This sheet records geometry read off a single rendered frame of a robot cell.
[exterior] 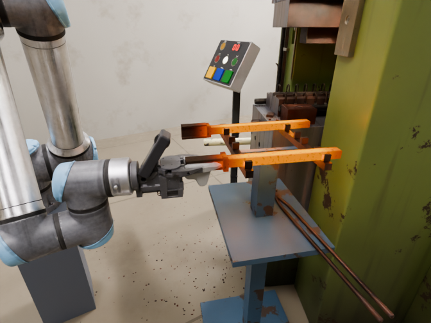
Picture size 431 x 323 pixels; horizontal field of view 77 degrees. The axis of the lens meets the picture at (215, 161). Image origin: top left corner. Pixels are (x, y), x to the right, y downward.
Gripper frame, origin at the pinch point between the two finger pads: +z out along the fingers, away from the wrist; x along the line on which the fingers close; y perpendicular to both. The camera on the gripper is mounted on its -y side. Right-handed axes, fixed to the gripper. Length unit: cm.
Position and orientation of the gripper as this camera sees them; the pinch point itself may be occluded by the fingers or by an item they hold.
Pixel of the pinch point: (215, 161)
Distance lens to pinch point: 66.6
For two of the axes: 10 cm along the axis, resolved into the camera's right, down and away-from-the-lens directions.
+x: 1.8, 4.4, -8.8
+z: 9.8, -0.8, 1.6
